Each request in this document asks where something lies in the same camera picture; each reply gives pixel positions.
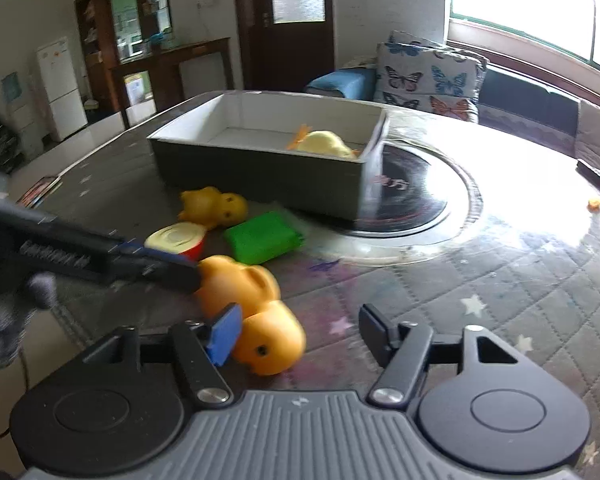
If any large butterfly print cushion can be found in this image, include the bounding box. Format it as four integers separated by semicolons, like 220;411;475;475
373;41;487;124

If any orange rubber duck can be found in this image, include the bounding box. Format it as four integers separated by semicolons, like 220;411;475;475
196;255;307;377

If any blue sofa cloth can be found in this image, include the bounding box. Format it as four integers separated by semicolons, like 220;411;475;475
304;67;379;102

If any red yellow round toy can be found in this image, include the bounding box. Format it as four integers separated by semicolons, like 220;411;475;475
144;223;207;262

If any small yellow rubber toy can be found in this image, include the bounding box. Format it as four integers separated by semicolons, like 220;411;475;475
178;186;249;231

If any colourful book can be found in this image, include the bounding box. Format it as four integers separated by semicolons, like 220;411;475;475
17;175;64;210

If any dark sofa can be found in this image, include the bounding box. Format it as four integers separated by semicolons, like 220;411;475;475
476;67;582;157

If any pale yellow rubber chicken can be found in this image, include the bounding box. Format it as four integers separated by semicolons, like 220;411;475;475
286;123;365;162

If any white water dispenser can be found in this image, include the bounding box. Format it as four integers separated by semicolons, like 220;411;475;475
1;71;40;157

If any dark wooden door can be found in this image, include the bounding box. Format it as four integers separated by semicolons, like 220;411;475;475
231;0;337;94

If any quilted beige sofa cover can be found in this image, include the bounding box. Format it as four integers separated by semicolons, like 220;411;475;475
571;99;600;173

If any white refrigerator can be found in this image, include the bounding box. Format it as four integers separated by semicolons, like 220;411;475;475
35;36;89;144

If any wooden sideboard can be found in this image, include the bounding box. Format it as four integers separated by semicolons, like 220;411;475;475
109;37;234;117

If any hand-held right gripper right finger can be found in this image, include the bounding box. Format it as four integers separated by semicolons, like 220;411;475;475
358;303;527;407

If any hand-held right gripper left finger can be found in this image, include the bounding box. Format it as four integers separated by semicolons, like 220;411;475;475
81;303;244;409

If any green packet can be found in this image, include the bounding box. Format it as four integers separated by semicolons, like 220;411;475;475
224;211;303;265

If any small butterfly print cushion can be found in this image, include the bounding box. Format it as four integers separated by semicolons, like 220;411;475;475
387;30;482;61

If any grey cardboard box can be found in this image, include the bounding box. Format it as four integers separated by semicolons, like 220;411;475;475
147;91;392;223

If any person's left hand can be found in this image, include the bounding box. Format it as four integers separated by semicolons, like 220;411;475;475
0;270;57;372

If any black round hotplate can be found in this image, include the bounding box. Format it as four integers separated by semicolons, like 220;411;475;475
325;141;455;239

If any window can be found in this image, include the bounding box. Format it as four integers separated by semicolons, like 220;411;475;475
446;0;600;83

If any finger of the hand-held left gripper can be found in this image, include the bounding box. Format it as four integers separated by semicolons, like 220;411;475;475
116;241;195;267
114;259;204;296

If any tall wooden display cabinet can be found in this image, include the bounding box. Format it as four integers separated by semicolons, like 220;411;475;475
74;0;175;113

